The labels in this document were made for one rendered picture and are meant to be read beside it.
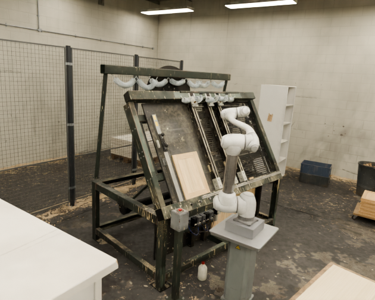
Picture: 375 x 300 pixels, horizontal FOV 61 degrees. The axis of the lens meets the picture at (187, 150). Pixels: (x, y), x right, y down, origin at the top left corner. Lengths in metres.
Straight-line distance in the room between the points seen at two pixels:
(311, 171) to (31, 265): 6.90
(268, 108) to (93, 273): 6.57
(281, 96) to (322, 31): 2.06
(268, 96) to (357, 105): 2.10
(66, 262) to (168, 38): 9.74
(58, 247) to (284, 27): 8.13
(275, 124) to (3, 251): 6.54
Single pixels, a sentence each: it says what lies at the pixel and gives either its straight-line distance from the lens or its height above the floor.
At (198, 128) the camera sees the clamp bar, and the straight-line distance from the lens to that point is 3.69.
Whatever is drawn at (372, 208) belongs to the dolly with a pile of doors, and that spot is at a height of 0.28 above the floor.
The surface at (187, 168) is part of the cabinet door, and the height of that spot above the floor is 1.16.
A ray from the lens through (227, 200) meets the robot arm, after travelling 2.89.
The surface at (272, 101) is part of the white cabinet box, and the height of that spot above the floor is 1.71.
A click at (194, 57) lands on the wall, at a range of 9.63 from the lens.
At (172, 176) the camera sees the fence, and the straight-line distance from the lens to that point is 3.23.
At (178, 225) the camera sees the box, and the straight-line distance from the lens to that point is 2.91.
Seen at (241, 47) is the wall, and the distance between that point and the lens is 8.92.
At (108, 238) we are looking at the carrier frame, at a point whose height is 0.17.
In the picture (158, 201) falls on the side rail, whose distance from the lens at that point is 3.05.
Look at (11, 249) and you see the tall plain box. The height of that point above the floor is 1.75.
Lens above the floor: 2.13
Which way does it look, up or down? 13 degrees down
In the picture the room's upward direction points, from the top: 3 degrees clockwise
